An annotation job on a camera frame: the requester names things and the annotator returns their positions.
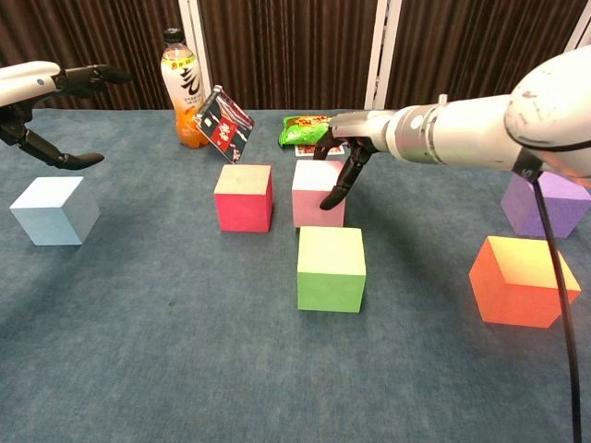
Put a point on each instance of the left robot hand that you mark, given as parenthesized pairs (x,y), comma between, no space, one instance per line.
(23,78)

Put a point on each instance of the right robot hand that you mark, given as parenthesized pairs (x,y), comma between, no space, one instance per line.
(365,127)

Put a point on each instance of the pink foam cube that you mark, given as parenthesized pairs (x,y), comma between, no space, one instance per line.
(311,198)

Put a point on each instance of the light blue foam cube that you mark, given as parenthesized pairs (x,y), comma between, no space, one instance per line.
(51,217)

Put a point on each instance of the red foam cube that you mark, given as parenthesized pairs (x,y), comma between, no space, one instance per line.
(242,207)

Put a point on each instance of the purple foam cube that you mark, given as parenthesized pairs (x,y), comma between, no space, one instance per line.
(568,212)

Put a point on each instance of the orange foam cube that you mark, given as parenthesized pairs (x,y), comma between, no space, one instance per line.
(512,290)

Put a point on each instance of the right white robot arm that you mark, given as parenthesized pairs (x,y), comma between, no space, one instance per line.
(461,129)

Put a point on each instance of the red white card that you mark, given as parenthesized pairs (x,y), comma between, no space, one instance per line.
(307,150)

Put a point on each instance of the green orange snack bag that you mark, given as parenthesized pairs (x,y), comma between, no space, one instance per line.
(302,131)

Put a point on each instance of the dark brown curtain panel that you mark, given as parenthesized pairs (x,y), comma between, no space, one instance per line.
(286,51)
(92,32)
(438,46)

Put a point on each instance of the red black card box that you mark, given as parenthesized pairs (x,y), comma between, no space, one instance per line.
(226,127)

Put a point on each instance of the green foam cube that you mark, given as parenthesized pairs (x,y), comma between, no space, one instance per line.
(330,277)

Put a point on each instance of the orange drink bottle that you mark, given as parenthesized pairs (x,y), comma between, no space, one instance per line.
(184,83)

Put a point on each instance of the blue felt table mat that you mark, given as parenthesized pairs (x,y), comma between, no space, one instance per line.
(184,369)

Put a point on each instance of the white partition post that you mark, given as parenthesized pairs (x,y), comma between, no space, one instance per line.
(381,51)
(196,37)
(584,23)

